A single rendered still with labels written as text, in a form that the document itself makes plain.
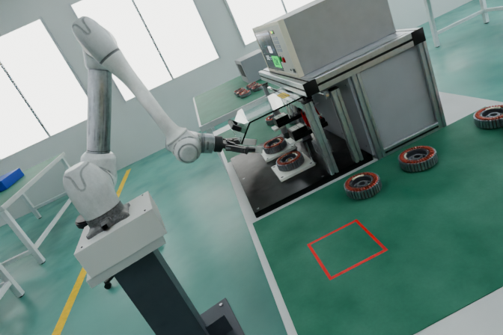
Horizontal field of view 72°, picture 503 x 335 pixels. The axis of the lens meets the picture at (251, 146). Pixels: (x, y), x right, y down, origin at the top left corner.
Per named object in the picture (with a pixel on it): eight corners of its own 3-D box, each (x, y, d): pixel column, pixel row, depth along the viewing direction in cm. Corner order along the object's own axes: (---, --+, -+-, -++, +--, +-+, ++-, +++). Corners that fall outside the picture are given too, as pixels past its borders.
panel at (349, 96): (373, 155, 123) (346, 78, 113) (308, 120, 185) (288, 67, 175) (376, 154, 123) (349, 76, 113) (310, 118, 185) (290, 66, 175)
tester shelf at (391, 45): (307, 97, 111) (302, 84, 110) (261, 80, 175) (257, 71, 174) (426, 40, 114) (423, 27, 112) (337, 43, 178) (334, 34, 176)
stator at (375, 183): (388, 191, 104) (385, 181, 102) (353, 205, 105) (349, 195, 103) (373, 176, 114) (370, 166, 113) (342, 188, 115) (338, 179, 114)
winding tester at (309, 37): (299, 78, 120) (277, 21, 114) (269, 71, 161) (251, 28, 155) (397, 31, 122) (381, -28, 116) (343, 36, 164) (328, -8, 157)
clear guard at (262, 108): (241, 144, 117) (233, 129, 115) (231, 129, 140) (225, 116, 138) (325, 103, 119) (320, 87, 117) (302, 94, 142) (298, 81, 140)
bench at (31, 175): (-35, 303, 356) (-87, 247, 332) (37, 217, 536) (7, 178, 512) (46, 263, 361) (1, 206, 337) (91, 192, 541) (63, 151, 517)
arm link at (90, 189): (81, 226, 137) (49, 180, 131) (89, 211, 154) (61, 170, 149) (119, 206, 139) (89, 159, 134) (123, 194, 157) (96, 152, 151)
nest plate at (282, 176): (281, 182, 133) (280, 179, 133) (272, 169, 148) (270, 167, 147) (315, 164, 134) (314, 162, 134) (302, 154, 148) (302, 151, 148)
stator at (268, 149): (268, 157, 158) (265, 150, 157) (263, 150, 168) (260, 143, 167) (290, 146, 158) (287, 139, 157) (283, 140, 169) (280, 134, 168)
